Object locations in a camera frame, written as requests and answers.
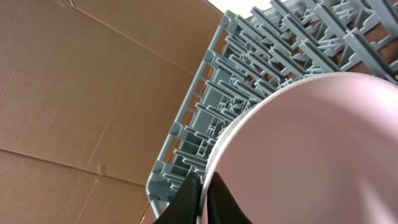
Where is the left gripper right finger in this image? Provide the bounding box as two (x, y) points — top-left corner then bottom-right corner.
(206, 172), (252, 224)

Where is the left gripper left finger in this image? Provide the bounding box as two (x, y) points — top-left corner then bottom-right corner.
(154, 172), (203, 224)

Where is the white round bowl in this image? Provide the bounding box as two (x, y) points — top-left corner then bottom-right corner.
(205, 73), (397, 223)

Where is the brown cardboard panel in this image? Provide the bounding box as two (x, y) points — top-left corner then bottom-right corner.
(1, 0), (221, 223)

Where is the grey plastic dish rack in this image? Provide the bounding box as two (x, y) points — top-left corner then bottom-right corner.
(146, 0), (397, 217)

